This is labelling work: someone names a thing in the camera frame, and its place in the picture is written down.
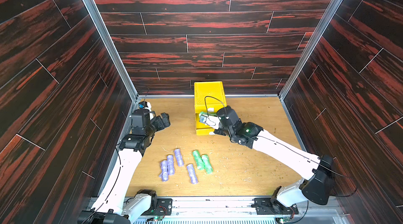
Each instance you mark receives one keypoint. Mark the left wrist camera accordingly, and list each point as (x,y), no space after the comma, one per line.
(143,105)

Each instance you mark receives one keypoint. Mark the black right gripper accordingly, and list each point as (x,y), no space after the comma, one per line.
(214,121)

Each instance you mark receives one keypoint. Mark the aluminium enclosure frame rail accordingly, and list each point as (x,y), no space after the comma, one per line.
(190,31)

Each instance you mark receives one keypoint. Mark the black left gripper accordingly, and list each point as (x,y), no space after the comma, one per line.
(165,120)

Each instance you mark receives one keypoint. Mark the purple trash bag roll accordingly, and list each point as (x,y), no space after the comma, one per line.
(192,174)
(170,165)
(164,175)
(179,157)

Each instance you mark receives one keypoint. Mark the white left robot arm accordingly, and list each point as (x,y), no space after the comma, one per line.
(109,208)

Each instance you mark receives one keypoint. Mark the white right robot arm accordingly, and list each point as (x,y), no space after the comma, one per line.
(317,177)

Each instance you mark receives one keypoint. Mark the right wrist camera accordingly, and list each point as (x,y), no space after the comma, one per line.
(203,118)

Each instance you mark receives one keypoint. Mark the yellow plastic drawer box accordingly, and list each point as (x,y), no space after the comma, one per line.
(208,97)

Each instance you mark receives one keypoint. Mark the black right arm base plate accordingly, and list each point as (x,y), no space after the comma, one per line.
(265,206)

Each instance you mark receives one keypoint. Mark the green trash bag roll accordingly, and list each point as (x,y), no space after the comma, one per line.
(198,160)
(207,164)
(207,114)

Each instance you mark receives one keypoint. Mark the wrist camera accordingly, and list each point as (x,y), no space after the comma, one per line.
(143,105)
(203,118)

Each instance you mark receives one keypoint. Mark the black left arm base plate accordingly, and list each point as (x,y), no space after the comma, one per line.
(159,207)

